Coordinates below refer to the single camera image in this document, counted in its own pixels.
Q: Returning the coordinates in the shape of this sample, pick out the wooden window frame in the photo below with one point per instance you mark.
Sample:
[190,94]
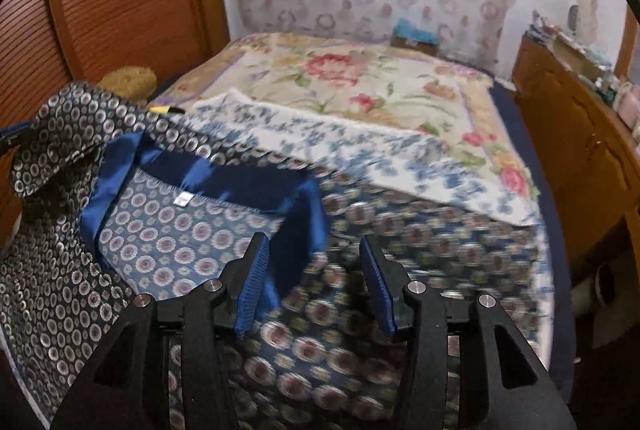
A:
[625,49]

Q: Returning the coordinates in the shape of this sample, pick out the open cardboard box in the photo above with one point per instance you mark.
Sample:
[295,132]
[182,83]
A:
[580,57]

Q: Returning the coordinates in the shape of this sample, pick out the crumpled blue cloth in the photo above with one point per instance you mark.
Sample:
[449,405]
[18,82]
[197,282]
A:
[412,29]

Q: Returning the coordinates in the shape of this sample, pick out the pile of papers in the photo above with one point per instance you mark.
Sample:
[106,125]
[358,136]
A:
[538,27]

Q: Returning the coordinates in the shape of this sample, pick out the floral cream blanket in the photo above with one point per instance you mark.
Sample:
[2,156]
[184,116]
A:
[350,74]

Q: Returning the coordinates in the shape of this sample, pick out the navy patterned satin pajama top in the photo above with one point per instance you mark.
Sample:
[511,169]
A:
[165,255]

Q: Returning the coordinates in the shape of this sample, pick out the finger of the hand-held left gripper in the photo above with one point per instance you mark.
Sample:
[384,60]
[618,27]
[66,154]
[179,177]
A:
[10,137]

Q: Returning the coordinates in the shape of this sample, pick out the small cardboard box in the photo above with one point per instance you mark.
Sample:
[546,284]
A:
[415,45]

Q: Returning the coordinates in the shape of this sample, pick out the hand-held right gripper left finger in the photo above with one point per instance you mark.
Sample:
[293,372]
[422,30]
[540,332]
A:
[252,280]

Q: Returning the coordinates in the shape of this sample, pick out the wooden sideboard cabinet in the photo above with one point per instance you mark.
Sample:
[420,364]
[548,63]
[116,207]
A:
[565,119]

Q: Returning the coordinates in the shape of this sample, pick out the dark blue bed sheet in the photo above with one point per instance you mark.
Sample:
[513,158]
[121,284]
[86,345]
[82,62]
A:
[550,220]

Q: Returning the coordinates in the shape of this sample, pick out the blue floral white sheet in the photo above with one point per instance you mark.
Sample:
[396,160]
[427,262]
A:
[350,134]

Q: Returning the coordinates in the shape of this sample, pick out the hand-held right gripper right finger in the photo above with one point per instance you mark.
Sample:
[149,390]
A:
[377,290]

